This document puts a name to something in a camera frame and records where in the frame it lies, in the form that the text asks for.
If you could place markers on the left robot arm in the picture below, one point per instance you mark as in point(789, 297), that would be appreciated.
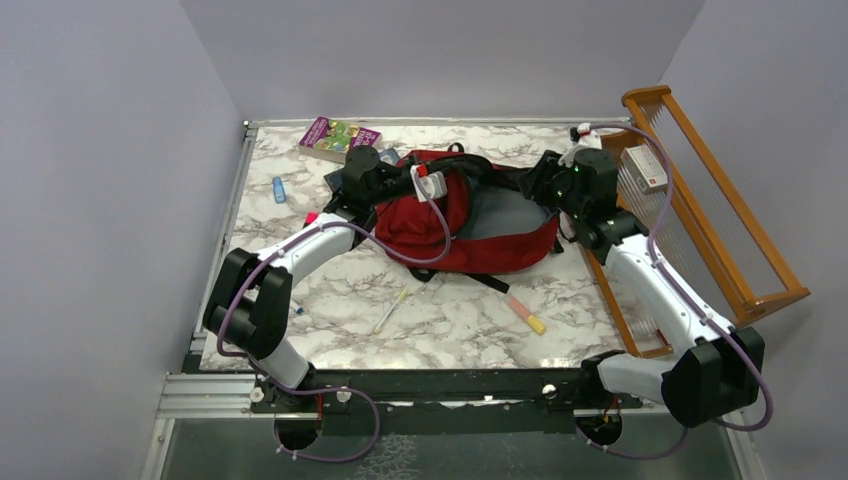
point(249, 304)

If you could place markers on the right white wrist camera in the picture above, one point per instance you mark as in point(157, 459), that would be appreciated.
point(583, 136)

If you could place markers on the white red small box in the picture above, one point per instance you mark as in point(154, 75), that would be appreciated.
point(645, 169)

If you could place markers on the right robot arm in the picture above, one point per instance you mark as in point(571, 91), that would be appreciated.
point(716, 368)

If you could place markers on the pink black highlighter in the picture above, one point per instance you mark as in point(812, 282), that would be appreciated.
point(310, 218)

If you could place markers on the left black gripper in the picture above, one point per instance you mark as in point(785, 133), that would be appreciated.
point(408, 164)

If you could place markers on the purple green paperback book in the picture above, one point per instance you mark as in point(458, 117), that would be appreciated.
point(331, 139)

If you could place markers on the light blue highlighter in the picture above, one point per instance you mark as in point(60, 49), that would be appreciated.
point(278, 190)

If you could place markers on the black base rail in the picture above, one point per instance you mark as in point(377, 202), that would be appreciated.
point(403, 401)

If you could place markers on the red backpack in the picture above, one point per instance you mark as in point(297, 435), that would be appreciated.
point(482, 227)

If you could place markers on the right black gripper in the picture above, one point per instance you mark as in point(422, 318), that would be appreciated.
point(535, 181)

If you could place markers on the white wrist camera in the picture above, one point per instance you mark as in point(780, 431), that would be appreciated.
point(583, 136)
point(427, 186)

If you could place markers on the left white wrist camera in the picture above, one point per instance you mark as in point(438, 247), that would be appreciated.
point(427, 186)

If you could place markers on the orange wooden rack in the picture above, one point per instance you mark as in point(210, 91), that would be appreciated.
point(709, 235)

